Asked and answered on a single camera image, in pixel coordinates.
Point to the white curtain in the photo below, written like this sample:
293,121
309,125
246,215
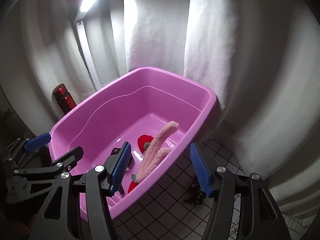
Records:
260,57

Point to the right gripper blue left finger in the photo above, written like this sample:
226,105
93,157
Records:
107,178

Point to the red metal bottle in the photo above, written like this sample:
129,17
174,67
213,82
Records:
63,98

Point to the pearl ring hair clip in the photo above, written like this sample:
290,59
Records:
234,229

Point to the pink plastic tub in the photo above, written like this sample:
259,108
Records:
140,102

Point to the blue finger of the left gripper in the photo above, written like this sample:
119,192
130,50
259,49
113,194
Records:
37,142
63,164

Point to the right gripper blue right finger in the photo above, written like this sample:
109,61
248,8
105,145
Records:
214,180

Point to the small red knitted strawberry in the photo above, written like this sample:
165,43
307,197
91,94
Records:
134,183

